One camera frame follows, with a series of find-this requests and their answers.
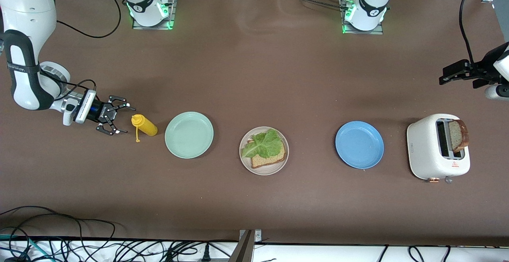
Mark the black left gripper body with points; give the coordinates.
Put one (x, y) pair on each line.
(481, 70)

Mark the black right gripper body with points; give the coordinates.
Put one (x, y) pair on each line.
(101, 113)

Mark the yellow squeeze bottle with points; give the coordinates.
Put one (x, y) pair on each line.
(146, 126)

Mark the green lettuce leaf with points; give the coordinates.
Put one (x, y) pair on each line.
(262, 142)

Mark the light bread slice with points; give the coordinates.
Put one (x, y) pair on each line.
(272, 159)

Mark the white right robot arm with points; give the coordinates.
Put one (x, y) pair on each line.
(24, 7)

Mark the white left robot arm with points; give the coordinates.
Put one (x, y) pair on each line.
(372, 7)

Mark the mint green plate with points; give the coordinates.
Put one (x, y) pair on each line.
(189, 134)

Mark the blue plate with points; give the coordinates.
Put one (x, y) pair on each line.
(359, 144)

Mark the beige plate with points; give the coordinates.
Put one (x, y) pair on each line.
(264, 170)

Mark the dark crust bread slice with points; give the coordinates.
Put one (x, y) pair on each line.
(457, 134)

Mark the white toaster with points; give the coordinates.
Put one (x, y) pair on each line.
(423, 146)

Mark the black power plug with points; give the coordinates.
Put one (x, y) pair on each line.
(206, 254)

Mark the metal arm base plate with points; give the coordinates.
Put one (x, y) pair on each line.
(171, 15)
(379, 32)

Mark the grey metal post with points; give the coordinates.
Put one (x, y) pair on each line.
(243, 250)

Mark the small metal bracket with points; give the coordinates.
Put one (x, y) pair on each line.
(257, 236)

